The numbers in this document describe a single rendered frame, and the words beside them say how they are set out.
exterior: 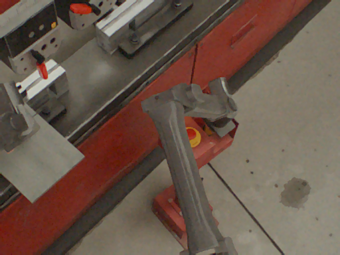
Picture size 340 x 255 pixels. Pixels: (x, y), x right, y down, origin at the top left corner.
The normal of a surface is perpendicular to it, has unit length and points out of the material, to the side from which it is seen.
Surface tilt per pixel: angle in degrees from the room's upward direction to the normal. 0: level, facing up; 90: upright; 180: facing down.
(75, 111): 0
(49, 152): 0
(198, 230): 33
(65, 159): 0
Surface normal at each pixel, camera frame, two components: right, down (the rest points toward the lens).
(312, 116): 0.06, -0.42
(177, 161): -0.39, -0.07
